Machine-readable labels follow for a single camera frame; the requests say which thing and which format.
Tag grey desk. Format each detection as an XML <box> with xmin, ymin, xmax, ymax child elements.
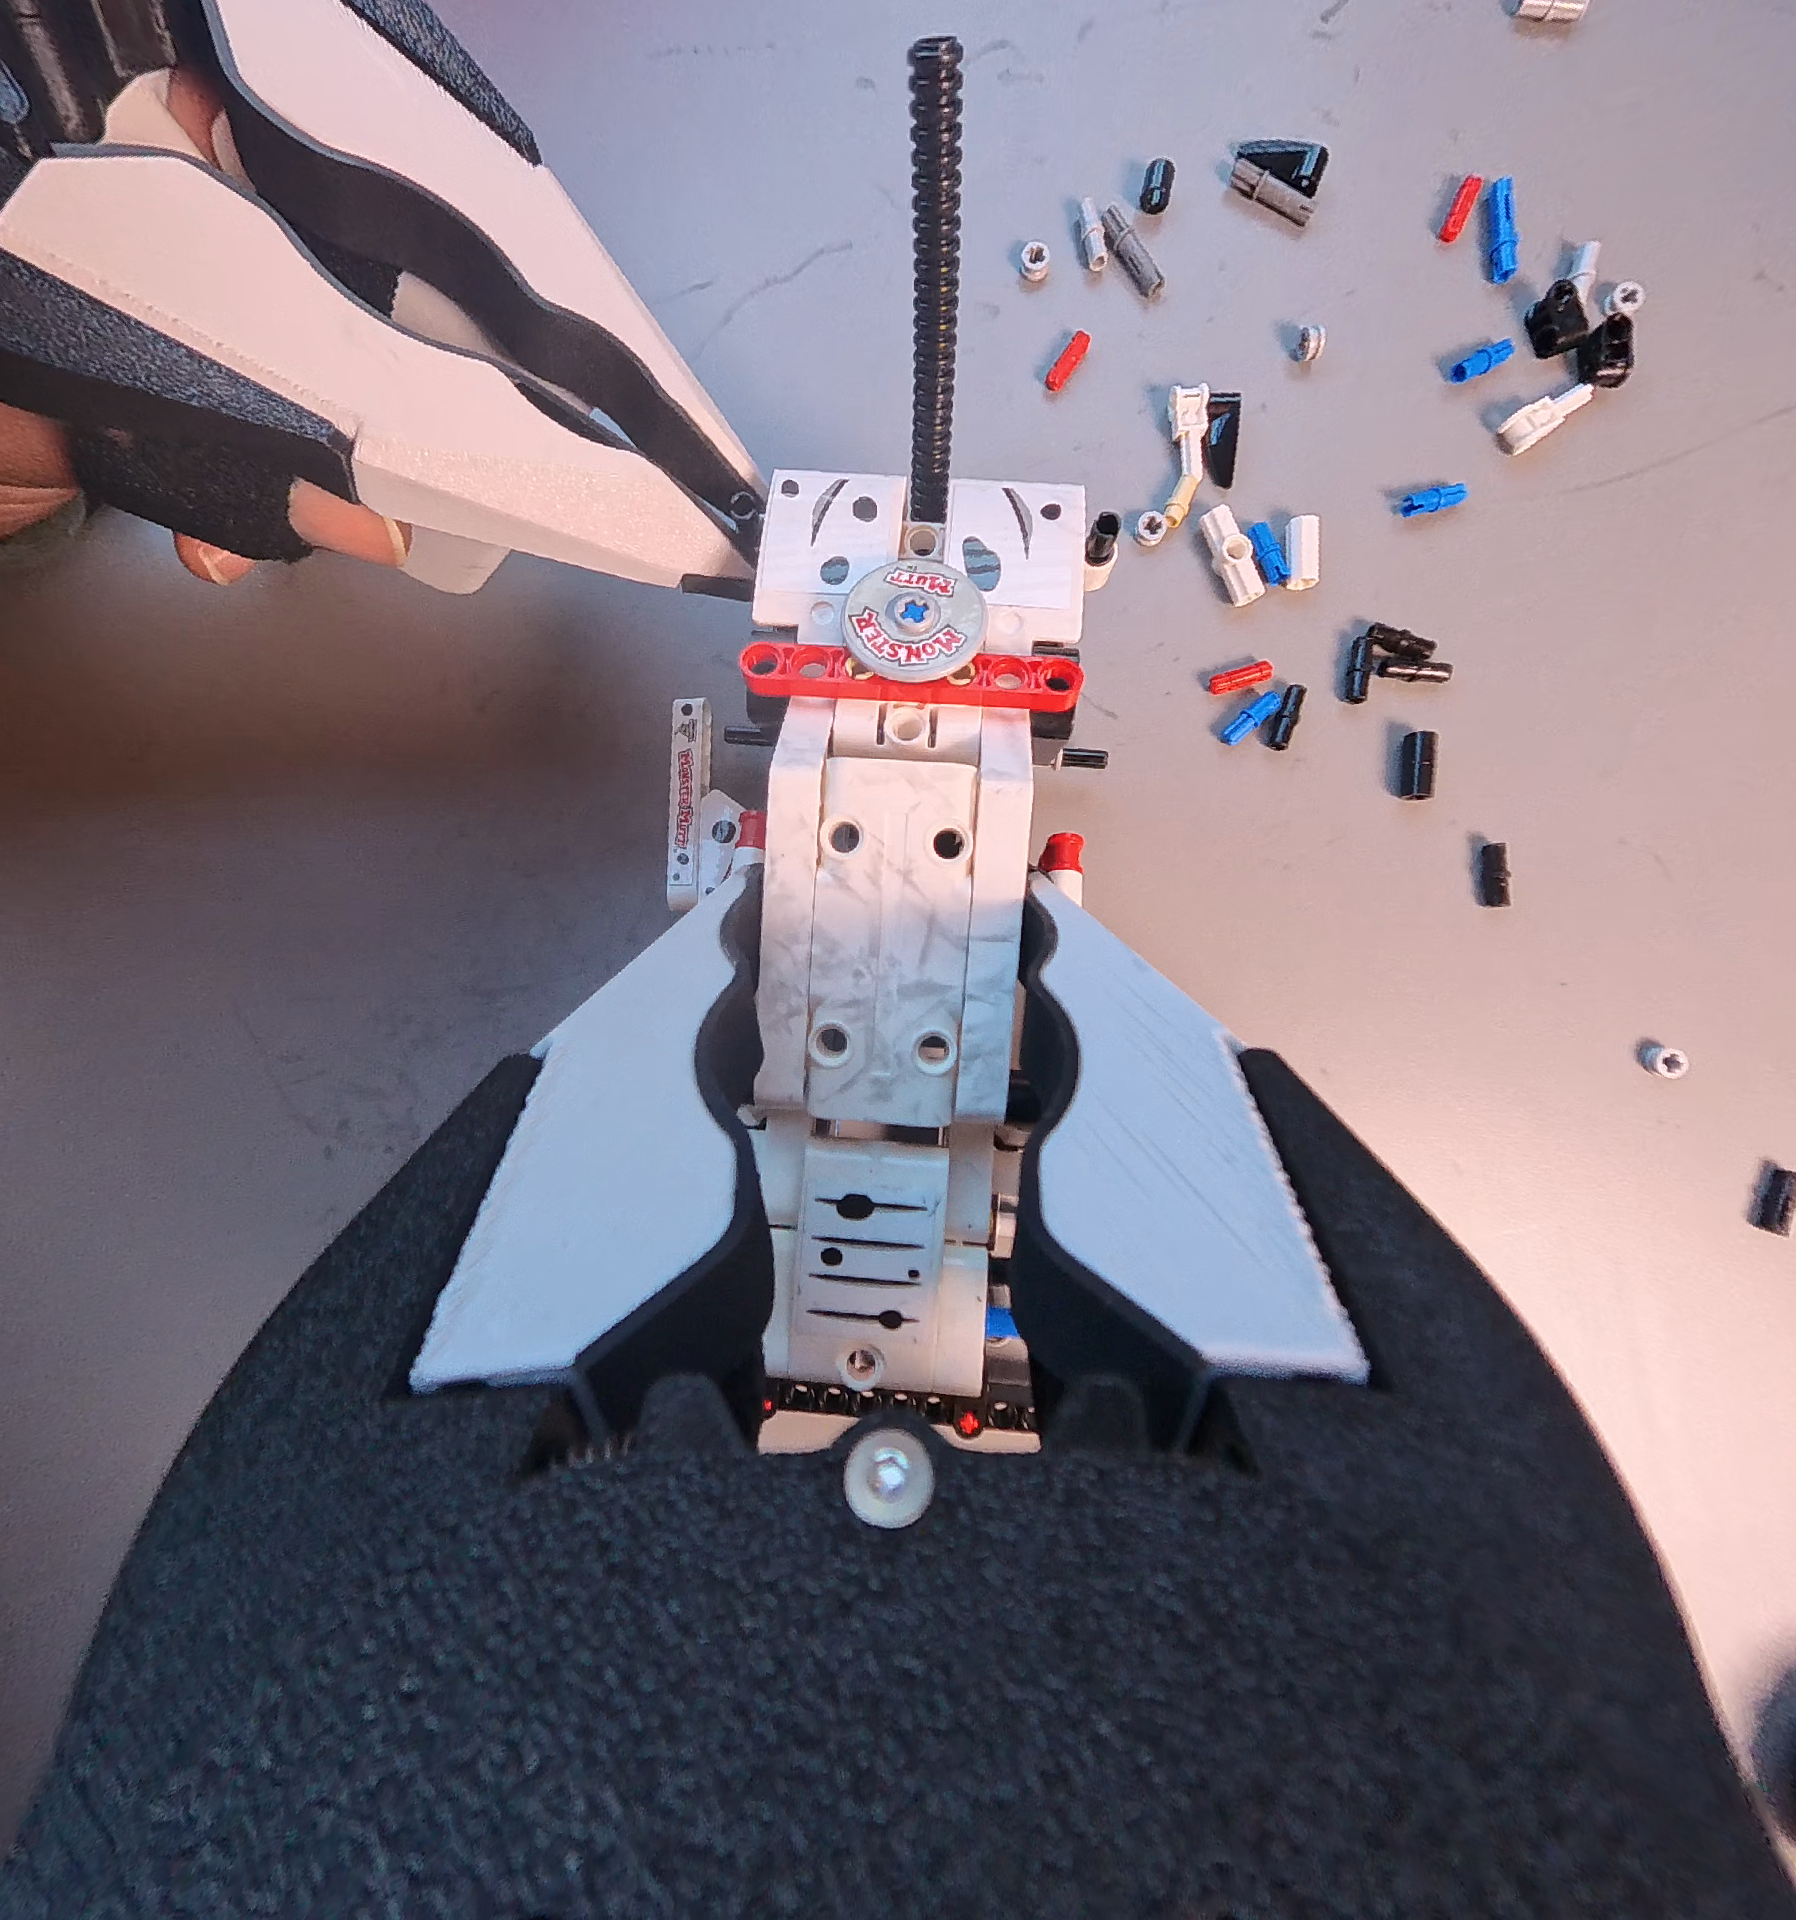
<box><xmin>0</xmin><ymin>0</ymin><xmax>1796</xmax><ymax>1862</ymax></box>

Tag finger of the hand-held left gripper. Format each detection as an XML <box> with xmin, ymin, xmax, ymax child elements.
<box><xmin>205</xmin><ymin>0</ymin><xmax>761</xmax><ymax>508</ymax></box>
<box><xmin>0</xmin><ymin>143</ymin><xmax>759</xmax><ymax>597</ymax></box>

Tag scattered small building pieces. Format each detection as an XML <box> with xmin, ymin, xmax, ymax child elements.
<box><xmin>1017</xmin><ymin>0</ymin><xmax>1796</xmax><ymax>1236</ymax></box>

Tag white beam with red label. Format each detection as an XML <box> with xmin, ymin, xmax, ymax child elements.
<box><xmin>660</xmin><ymin>694</ymin><xmax>725</xmax><ymax>913</ymax></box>

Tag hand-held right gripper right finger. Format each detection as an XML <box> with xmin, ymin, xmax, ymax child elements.
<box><xmin>1023</xmin><ymin>870</ymin><xmax>1378</xmax><ymax>1393</ymax></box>

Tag black ribbed flexible rod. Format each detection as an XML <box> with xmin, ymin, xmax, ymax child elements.
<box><xmin>905</xmin><ymin>33</ymin><xmax>972</xmax><ymax>502</ymax></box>

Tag white toy truck chassis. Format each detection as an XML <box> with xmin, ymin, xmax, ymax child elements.
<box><xmin>707</xmin><ymin>462</ymin><xmax>1118</xmax><ymax>1450</ymax></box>

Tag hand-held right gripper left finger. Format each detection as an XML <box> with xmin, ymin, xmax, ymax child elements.
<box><xmin>409</xmin><ymin>870</ymin><xmax>761</xmax><ymax>1404</ymax></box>

